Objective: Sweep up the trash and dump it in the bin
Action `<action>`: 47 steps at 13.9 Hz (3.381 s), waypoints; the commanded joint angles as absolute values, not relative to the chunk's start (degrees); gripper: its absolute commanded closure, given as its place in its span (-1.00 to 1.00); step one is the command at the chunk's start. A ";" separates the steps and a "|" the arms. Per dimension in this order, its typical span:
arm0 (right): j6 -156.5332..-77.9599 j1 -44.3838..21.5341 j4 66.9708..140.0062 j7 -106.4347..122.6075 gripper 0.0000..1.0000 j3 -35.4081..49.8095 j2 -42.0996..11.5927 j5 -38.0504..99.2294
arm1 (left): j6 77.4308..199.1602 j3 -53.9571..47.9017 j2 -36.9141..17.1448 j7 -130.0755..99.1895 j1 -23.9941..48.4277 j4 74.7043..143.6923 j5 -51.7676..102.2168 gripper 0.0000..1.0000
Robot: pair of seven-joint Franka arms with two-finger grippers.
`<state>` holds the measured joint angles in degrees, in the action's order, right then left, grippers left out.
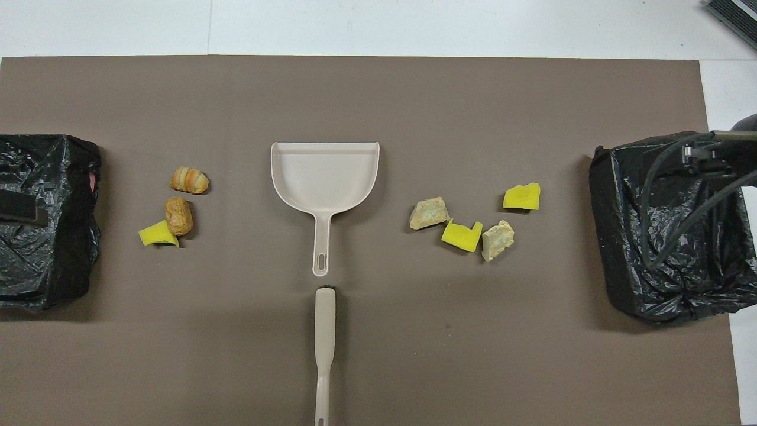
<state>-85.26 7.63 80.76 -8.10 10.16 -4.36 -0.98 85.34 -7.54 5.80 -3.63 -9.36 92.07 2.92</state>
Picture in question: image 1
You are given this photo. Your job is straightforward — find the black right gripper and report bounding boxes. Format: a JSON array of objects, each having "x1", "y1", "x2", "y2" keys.
[{"x1": 681, "y1": 130, "x2": 757, "y2": 186}]

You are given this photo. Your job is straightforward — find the black ribbed grille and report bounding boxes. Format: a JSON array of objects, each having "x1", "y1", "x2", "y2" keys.
[{"x1": 702, "y1": 0, "x2": 757, "y2": 51}]

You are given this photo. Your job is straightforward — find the chunky beige stone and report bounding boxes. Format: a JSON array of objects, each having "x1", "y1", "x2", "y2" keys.
[{"x1": 481, "y1": 220, "x2": 516, "y2": 262}]

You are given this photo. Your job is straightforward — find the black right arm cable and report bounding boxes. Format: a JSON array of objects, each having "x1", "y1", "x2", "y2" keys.
[{"x1": 640, "y1": 131, "x2": 757, "y2": 273}]

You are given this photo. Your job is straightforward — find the beige plastic dustpan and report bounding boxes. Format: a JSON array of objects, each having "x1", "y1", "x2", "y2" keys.
[{"x1": 270, "y1": 141, "x2": 380, "y2": 277}]

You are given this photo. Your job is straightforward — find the striped croissant toy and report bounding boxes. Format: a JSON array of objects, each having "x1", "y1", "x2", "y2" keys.
[{"x1": 170, "y1": 166, "x2": 210, "y2": 195}]

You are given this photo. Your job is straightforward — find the beige brush black bristles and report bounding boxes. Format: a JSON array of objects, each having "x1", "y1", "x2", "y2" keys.
[{"x1": 313, "y1": 286, "x2": 338, "y2": 426}]

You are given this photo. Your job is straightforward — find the black bagged bin pink spot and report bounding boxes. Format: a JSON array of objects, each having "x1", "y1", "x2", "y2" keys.
[{"x1": 0, "y1": 134, "x2": 102, "y2": 312}]

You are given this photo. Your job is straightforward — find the notched yellow sponge piece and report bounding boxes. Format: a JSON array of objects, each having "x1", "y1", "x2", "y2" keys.
[{"x1": 441, "y1": 218, "x2": 484, "y2": 253}]

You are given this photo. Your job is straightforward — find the brown bread roll toy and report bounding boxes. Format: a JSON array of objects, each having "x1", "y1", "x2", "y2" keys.
[{"x1": 164, "y1": 197, "x2": 194, "y2": 237}]

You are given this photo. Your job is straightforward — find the yellow green sponge piece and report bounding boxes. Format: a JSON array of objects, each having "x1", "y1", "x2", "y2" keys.
[{"x1": 138, "y1": 220, "x2": 180, "y2": 248}]

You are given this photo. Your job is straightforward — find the brown paper table mat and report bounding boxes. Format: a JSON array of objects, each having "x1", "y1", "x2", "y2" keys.
[{"x1": 0, "y1": 55, "x2": 742, "y2": 426}]

